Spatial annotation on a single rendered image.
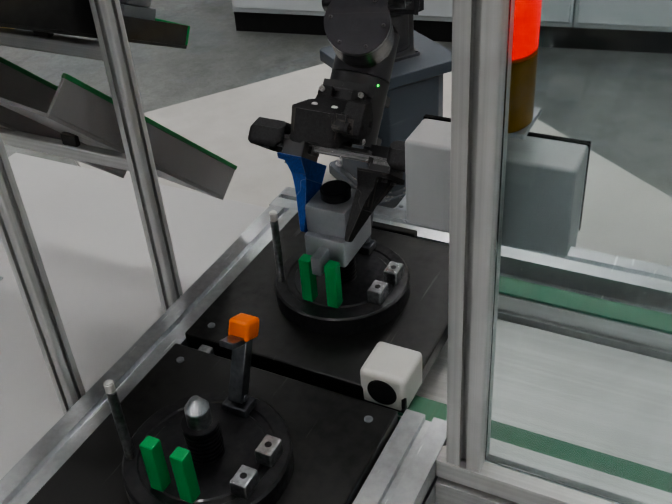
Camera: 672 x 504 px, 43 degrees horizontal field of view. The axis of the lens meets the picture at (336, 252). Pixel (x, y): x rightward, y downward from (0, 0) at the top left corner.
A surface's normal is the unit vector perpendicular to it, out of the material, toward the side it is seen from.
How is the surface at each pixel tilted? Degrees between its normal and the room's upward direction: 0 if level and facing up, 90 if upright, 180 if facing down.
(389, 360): 0
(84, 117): 90
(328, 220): 90
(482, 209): 90
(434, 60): 0
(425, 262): 0
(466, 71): 90
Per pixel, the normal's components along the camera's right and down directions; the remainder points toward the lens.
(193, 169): 0.80, 0.30
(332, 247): -0.43, 0.54
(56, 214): -0.07, -0.81
